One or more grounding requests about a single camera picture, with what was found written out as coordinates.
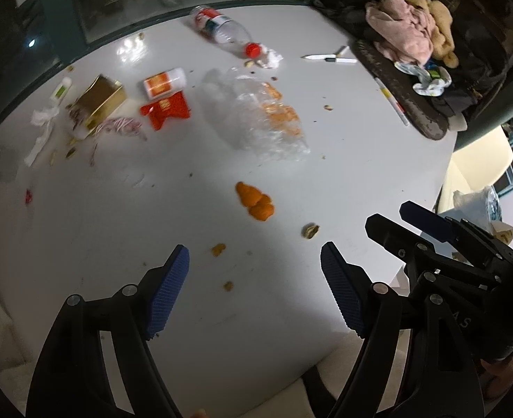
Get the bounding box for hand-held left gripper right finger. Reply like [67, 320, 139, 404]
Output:
[320, 241, 485, 418]

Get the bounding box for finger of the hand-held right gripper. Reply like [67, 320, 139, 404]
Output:
[365, 212, 501, 292]
[399, 200, 513, 278]

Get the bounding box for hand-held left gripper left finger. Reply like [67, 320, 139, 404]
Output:
[25, 244, 190, 418]

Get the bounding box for light blue trash bin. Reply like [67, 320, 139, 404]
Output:
[438, 185, 513, 266]

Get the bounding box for red wrapper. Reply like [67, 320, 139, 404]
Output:
[140, 91, 192, 132]

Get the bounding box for person's right hand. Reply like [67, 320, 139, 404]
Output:
[483, 355, 513, 400]

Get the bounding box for clear plastic bin liner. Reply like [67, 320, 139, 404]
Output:
[452, 185, 507, 231]

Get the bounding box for cream chair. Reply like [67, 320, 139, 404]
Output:
[437, 133, 513, 214]

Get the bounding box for dark tray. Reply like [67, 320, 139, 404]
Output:
[353, 37, 451, 141]

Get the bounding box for orange peel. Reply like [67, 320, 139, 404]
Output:
[234, 181, 275, 221]

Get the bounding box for white marker yellow orange bands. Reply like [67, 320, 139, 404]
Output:
[374, 77, 410, 127]

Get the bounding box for beige chair seat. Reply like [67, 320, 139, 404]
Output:
[234, 335, 418, 418]

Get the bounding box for orange peel shreds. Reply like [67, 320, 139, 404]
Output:
[260, 81, 303, 137]

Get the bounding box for clear plastic bag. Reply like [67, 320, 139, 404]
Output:
[202, 67, 311, 163]

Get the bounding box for long white pen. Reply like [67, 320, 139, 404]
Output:
[301, 53, 358, 64]

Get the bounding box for yellow plush cloth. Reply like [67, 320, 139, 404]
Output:
[402, 0, 459, 68]

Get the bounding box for pink cloth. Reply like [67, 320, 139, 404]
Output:
[365, 0, 435, 65]

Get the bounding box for gold cardboard box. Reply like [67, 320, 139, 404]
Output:
[67, 75, 127, 140]

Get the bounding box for small crumpled white tissue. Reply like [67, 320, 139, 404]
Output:
[256, 48, 284, 69]

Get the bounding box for white jar orange label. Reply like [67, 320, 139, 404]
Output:
[142, 68, 187, 98]

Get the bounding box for long white tissue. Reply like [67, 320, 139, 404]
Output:
[23, 105, 61, 168]

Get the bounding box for white bottle green label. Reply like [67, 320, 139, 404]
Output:
[49, 77, 73, 106]

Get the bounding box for black bag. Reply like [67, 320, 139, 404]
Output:
[317, 0, 513, 118]

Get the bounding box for clear plastic bottle red label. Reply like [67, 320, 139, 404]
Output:
[189, 5, 262, 58]

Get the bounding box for red white rope bundle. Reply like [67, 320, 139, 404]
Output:
[90, 116, 148, 166]

